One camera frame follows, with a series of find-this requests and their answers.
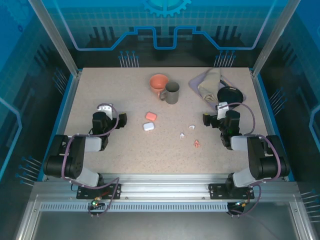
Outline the black round plate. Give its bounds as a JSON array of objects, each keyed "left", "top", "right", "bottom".
[{"left": 216, "top": 86, "right": 245, "bottom": 109}]

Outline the beige folded cloth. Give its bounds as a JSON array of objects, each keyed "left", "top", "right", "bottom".
[{"left": 197, "top": 67, "right": 224, "bottom": 103}]

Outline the lavender plastic tray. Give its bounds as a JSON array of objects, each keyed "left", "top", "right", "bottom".
[{"left": 188, "top": 67, "right": 248, "bottom": 112}]

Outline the grey metal mug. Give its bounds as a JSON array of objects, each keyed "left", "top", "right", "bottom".
[{"left": 159, "top": 81, "right": 181, "bottom": 105}]

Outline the orange ceramic mug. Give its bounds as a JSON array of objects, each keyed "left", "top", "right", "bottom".
[{"left": 149, "top": 73, "right": 170, "bottom": 98}]

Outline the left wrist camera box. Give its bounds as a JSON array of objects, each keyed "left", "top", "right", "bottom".
[{"left": 96, "top": 104, "right": 114, "bottom": 118}]

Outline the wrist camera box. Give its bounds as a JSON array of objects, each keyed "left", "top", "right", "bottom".
[
  {"left": 96, "top": 104, "right": 114, "bottom": 118},
  {"left": 216, "top": 101, "right": 230, "bottom": 120}
]

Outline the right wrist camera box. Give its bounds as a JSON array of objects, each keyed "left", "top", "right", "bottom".
[{"left": 216, "top": 101, "right": 230, "bottom": 120}]

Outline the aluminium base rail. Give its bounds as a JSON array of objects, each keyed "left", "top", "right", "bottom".
[{"left": 72, "top": 173, "right": 296, "bottom": 201}]

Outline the aluminium frame post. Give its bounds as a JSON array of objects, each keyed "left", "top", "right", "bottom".
[
  {"left": 28, "top": 0, "right": 82, "bottom": 77},
  {"left": 251, "top": 0, "right": 302, "bottom": 78}
]

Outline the slotted grey cable duct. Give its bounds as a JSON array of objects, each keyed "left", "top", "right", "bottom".
[{"left": 39, "top": 202, "right": 230, "bottom": 213}]

